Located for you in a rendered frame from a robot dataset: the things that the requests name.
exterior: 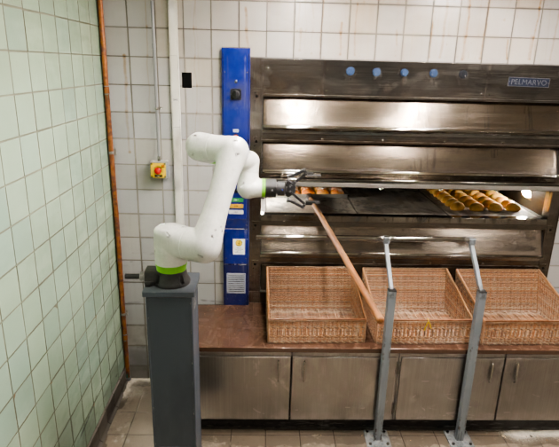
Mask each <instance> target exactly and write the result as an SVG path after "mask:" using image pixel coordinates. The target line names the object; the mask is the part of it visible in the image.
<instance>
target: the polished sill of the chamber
mask: <svg viewBox="0 0 559 447"><path fill-rule="evenodd" d="M322 215H323V216H324V217H325V219H326V221H327V222H352V223H406V224H513V225H547V219H546V218H544V217H542V216H440V215H387V214H335V213H322ZM261 221H297V222H320V220H319V217H318V215H317V214H316V213H281V212H261Z"/></svg>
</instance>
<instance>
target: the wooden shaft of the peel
mask: <svg viewBox="0 0 559 447"><path fill-rule="evenodd" d="M312 206H313V208H314V210H315V212H316V214H317V215H318V217H319V220H320V221H321V222H322V224H323V226H324V228H325V230H326V231H327V234H328V236H329V238H330V239H331V240H332V242H333V244H334V246H335V248H336V250H337V252H338V254H339V255H340V257H341V258H342V261H343V262H344V264H345V266H346V268H347V270H348V271H349V273H350V275H351V277H352V278H353V280H354V282H355V284H356V286H357V287H358V290H359V292H360V293H361V294H362V296H363V298H364V300H365V302H366V304H367V306H368V308H369V309H370V310H371V312H372V314H373V316H374V318H375V320H376V322H377V323H378V324H383V322H384V317H383V316H382V314H381V312H380V311H379V309H378V307H377V306H376V304H375V302H374V300H373V298H372V297H371V295H370V293H368V291H367V289H366V287H365V285H364V283H363V282H362V280H361V278H360V277H359V275H358V274H357V272H356V270H355V269H354V267H353V265H352V264H351V262H350V259H349V258H348V256H347V255H346V254H345V252H344V250H343V249H342V246H341V245H340V243H339V241H338V239H337V238H336V236H335V235H334V233H333V231H332V230H331V228H330V226H329V225H328V223H327V221H326V219H325V217H324V216H323V215H322V213H321V211H320V210H319V207H318V206H317V204H314V203H312Z"/></svg>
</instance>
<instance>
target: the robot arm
mask: <svg viewBox="0 0 559 447"><path fill-rule="evenodd" d="M185 150H186V153H187V154H188V156H189V157H190V158H191V159H193V160H195V161H200V162H205V163H210V164H212V165H215V169H214V173H213V177H212V180H211V184H210V187H209V192H208V195H207V198H206V200H205V203H204V206H203V209H202V211H201V215H200V217H199V220H198V222H197V224H196V226H195V227H188V226H185V225H182V224H180V223H162V224H159V225H158V226H156V227H155V228H154V260H155V265H147V267H146V269H145V271H141V272H140V273H139V274H138V273H125V275H124V277H125V278H128V279H139V280H140V281H141V282H143V281H144V282H145V287H150V286H156V287H158V288H161V289H179V288H182V287H185V286H187V285H189V284H190V281H191V279H190V276H189V275H188V273H187V270H186V265H187V260H188V261H192V262H197V263H211V262H213V261H215V260H216V259H217V258H218V257H219V255H220V253H221V248H222V242H223V236H224V228H225V223H226V218H227V215H228V211H229V207H230V205H231V201H232V196H233V193H234V190H235V187H236V185H237V191H238V194H239V195H240V196H241V197H242V198H244V199H253V198H260V197H263V198H276V194H278V196H287V202H290V203H292V204H294V205H296V206H298V207H299V208H302V209H304V207H305V206H306V205H312V203H314V204H319V200H306V201H305V202H304V201H303V200H302V199H301V198H300V197H298V196H297V195H296V194H295V184H296V183H297V182H298V181H300V180H301V179H302V178H303V177H305V176H321V174H314V173H313V172H307V171H306V169H301V170H299V171H296V172H295V173H293V174H290V175H287V181H278V182H277V179H262V178H259V176H258V171H259V157H258V156H257V154H256V153H254V152H252V151H249V149H248V144H247V143H246V141H245V140H244V139H243V138H241V137H237V136H219V135H212V134H209V133H204V132H195V133H193V134H192V135H191V136H190V137H189V138H187V140H186V142H185ZM303 172H304V173H303ZM301 173H303V174H301ZM299 174H301V175H300V176H299V177H298V178H297V179H296V180H294V181H293V182H292V181H290V179H291V178H292V177H294V176H297V175H299ZM237 183H238V184H237ZM291 195H293V196H294V197H295V198H296V199H298V200H299V201H300V202H301V203H302V204H300V203H298V202H296V201H294V200H291V199H290V198H289V197H290V196H291Z"/></svg>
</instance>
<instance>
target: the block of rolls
mask: <svg viewBox="0 0 559 447"><path fill-rule="evenodd" d="M426 190H427V191H429V192H430V193H431V194H433V196H434V197H437V199H438V200H441V202H442V203H444V204H445V205H446V206H447V207H450V209H451V210H454V211H462V210H464V209H465V207H467V208H469V210H470V211H476V212H480V211H483V210H484V208H487V209H488V210H489V211H494V212H500V211H502V209H503V208H505V209H506V210H507V211H512V212H518V211H520V210H521V206H520V205H519V204H517V203H514V201H512V200H508V198H506V197H504V196H503V195H502V194H500V193H497V192H495V191H493V190H445V189H443V191H442V192H440V191H439V189H426Z"/></svg>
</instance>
